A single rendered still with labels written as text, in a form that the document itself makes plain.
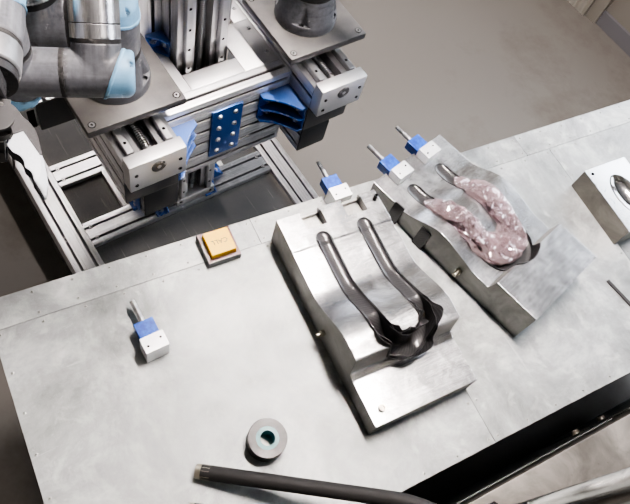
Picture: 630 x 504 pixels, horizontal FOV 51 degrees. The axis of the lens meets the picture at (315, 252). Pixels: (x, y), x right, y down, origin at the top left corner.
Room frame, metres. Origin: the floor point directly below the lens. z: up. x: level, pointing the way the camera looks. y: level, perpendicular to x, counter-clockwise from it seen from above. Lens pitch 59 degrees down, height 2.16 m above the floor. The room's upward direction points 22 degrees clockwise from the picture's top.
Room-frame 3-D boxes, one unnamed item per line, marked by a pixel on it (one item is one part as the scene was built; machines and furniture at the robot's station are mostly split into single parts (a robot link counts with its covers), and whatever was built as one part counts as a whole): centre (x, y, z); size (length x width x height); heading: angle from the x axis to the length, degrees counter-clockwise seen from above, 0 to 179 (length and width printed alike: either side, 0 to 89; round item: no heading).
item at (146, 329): (0.47, 0.27, 0.83); 0.13 x 0.05 x 0.05; 50
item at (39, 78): (0.59, 0.52, 1.34); 0.11 x 0.08 x 0.11; 118
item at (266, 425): (0.35, -0.05, 0.82); 0.08 x 0.08 x 0.04
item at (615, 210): (1.30, -0.71, 0.83); 0.20 x 0.15 x 0.07; 46
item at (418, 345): (0.73, -0.16, 0.92); 0.35 x 0.16 x 0.09; 46
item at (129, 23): (0.87, 0.54, 1.20); 0.13 x 0.12 x 0.14; 118
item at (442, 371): (0.71, -0.16, 0.87); 0.50 x 0.26 x 0.14; 46
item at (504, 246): (1.02, -0.35, 0.90); 0.26 x 0.18 x 0.08; 63
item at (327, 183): (0.99, 0.03, 0.83); 0.13 x 0.05 x 0.05; 47
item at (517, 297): (1.02, -0.35, 0.85); 0.50 x 0.26 x 0.11; 63
